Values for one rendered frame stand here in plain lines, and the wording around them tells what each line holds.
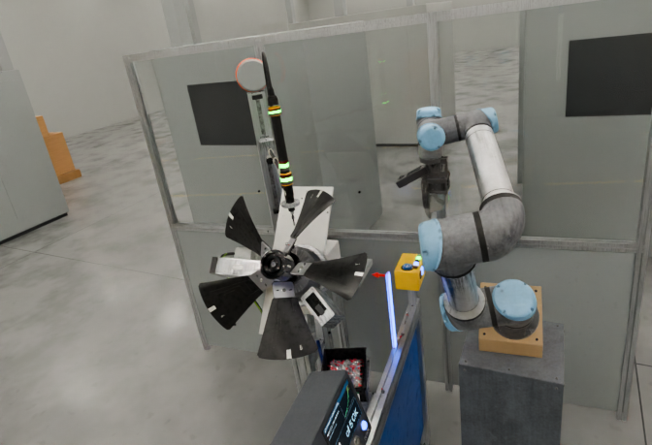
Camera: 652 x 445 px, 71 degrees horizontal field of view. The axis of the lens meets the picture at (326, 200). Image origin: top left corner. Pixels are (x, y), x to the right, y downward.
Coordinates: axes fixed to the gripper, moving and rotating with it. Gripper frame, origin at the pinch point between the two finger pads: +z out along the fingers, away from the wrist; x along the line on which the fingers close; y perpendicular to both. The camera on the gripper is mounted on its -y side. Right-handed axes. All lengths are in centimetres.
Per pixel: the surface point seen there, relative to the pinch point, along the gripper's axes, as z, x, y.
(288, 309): 37, -11, -53
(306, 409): 19, -70, -17
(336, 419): 21, -69, -10
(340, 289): 26.7, -9.0, -31.4
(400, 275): 37.9, 21.5, -17.1
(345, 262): 23.1, 4.3, -33.3
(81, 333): 143, 64, -297
